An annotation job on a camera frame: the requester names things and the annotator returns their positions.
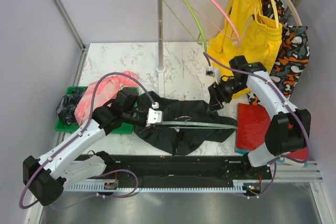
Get pink garment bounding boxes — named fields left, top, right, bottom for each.
left=75, top=75, right=139, bottom=126

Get dark patterned garment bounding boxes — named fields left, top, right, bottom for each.
left=56, top=87, right=86, bottom=125

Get green plastic tray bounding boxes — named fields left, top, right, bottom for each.
left=55, top=86, right=133, bottom=134

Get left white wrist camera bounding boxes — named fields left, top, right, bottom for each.
left=146, top=102, right=163, bottom=126

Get pale teal hanger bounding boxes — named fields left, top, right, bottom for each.
left=159, top=121, right=238, bottom=130

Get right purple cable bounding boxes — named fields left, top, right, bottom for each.
left=203, top=52, right=312, bottom=200

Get pink hanger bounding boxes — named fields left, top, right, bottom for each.
left=169, top=0, right=242, bottom=48

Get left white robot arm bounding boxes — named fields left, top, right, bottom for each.
left=23, top=88, right=152, bottom=206

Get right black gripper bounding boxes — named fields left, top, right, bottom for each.
left=207, top=78, right=247, bottom=113

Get yellow shorts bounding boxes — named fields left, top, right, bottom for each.
left=206, top=0, right=284, bottom=96

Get dark navy shorts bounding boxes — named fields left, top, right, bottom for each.
left=134, top=91, right=238, bottom=156

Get camouflage patterned shorts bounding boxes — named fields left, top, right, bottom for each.
left=262, top=0, right=310, bottom=98

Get white cable duct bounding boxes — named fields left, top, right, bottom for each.
left=62, top=180, right=250, bottom=192

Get green hanger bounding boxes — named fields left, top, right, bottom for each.
left=157, top=0, right=207, bottom=51

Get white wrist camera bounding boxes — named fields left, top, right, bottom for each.
left=146, top=102, right=163, bottom=126
left=206, top=66, right=222, bottom=84

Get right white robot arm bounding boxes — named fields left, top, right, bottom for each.
left=204, top=53, right=311, bottom=179

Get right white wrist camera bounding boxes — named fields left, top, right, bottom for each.
left=206, top=66, right=222, bottom=84

